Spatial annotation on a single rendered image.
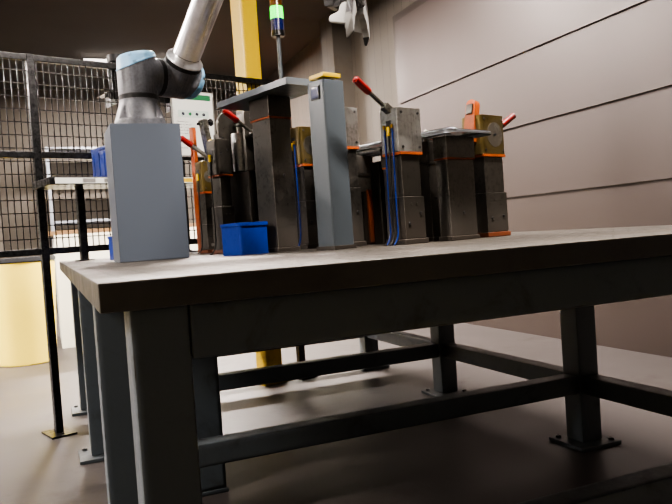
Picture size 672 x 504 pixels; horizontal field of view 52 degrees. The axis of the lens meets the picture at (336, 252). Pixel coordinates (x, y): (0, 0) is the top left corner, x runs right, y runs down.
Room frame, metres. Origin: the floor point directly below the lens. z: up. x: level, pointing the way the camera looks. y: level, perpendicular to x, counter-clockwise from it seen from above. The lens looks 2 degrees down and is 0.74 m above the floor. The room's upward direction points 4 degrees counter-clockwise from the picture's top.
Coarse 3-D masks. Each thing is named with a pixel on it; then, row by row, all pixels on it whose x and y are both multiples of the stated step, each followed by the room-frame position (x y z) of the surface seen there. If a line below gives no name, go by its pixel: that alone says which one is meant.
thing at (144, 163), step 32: (128, 128) 2.00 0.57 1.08; (160, 128) 2.04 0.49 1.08; (128, 160) 2.00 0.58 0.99; (160, 160) 2.03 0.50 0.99; (128, 192) 1.99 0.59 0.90; (160, 192) 2.03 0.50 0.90; (128, 224) 1.99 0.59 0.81; (160, 224) 2.03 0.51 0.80; (128, 256) 1.99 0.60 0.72; (160, 256) 2.02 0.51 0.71
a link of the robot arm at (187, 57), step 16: (192, 0) 2.04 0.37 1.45; (208, 0) 2.01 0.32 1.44; (192, 16) 2.04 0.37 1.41; (208, 16) 2.04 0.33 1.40; (192, 32) 2.07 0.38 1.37; (208, 32) 2.09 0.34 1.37; (176, 48) 2.11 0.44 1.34; (192, 48) 2.10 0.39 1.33; (176, 64) 2.11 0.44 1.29; (192, 64) 2.13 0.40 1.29; (176, 80) 2.14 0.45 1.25; (192, 80) 2.16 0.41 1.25; (176, 96) 2.18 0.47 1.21; (192, 96) 2.21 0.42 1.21
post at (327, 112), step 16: (320, 80) 1.79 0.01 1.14; (336, 80) 1.81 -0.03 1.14; (320, 96) 1.79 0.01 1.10; (336, 96) 1.81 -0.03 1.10; (320, 112) 1.80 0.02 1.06; (336, 112) 1.80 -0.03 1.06; (320, 128) 1.80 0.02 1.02; (336, 128) 1.80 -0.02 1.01; (320, 144) 1.80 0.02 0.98; (336, 144) 1.80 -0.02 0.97; (320, 160) 1.81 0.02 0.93; (336, 160) 1.80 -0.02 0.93; (320, 176) 1.81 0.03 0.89; (336, 176) 1.79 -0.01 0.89; (320, 192) 1.81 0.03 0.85; (336, 192) 1.79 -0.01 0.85; (320, 208) 1.82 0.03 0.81; (336, 208) 1.79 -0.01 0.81; (320, 224) 1.82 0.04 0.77; (336, 224) 1.79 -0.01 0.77; (352, 224) 1.82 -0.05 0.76; (320, 240) 1.82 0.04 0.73; (336, 240) 1.79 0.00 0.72; (352, 240) 1.82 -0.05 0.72
